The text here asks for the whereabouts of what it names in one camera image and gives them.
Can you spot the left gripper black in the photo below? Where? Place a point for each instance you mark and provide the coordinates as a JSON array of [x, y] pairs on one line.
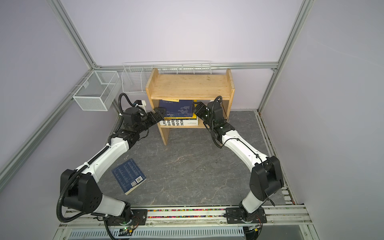
[[156, 110]]

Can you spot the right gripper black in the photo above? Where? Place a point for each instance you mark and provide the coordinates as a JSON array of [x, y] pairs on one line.
[[202, 109]]

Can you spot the yellow book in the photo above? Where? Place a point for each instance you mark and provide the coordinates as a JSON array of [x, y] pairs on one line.
[[193, 115]]

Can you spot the white book black lettering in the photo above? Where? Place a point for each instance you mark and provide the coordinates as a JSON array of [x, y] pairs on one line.
[[179, 122]]

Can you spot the dark blue book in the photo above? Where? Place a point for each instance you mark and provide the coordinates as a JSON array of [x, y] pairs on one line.
[[129, 176], [177, 108]]

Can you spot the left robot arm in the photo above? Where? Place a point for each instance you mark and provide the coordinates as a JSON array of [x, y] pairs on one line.
[[79, 190]]

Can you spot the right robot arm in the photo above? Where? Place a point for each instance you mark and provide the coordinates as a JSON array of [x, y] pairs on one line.
[[266, 172]]

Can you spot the wooden two-tier bookshelf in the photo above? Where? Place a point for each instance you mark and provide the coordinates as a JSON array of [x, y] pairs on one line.
[[192, 87]]

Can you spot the white mesh box basket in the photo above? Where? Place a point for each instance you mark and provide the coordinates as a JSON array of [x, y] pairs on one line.
[[98, 91]]

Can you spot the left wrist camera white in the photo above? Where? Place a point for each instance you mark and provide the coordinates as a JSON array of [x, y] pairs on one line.
[[141, 103]]

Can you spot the white wire rack basket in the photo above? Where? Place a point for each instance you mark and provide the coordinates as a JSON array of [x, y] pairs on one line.
[[135, 75]]

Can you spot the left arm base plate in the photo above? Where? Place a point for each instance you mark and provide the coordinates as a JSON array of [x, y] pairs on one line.
[[138, 217]]

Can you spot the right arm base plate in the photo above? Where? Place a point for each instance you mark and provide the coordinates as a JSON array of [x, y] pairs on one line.
[[239, 215]]

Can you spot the white slotted cable duct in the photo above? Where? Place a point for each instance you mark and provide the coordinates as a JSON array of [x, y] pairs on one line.
[[157, 233]]

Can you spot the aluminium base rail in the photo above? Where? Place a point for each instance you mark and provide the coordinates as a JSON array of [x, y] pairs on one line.
[[214, 216]]

